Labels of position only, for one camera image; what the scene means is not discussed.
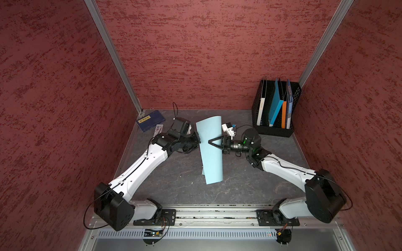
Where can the orange book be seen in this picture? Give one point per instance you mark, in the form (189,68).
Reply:
(284,113)

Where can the light blue rectangular paper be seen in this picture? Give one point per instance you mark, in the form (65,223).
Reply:
(212,158)

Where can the aluminium corner post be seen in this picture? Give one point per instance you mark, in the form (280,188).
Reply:
(326,38)
(105,35)

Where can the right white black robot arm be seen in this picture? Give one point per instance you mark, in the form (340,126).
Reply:
(323,198)

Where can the aluminium front rail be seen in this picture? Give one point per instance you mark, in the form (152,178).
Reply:
(219,228)

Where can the right aluminium corner post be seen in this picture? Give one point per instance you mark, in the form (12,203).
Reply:
(326,38)

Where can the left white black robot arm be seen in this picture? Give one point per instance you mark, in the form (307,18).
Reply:
(112,200)

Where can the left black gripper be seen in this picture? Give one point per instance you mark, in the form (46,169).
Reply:
(197,141)

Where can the black mesh file organizer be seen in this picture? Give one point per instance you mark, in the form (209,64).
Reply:
(275,130)

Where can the blue patterned book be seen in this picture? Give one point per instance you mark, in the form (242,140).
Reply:
(289,105)

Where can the teal book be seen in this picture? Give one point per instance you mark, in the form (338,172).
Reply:
(277,101)

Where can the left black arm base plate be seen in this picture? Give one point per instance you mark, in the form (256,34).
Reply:
(161,218)

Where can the dark blue box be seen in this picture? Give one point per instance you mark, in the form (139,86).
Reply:
(150,121)

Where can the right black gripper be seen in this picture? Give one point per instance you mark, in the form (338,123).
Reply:
(226,140)

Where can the left aluminium corner post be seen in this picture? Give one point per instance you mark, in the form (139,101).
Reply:
(105,35)

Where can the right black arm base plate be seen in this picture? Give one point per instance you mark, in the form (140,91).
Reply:
(265,217)

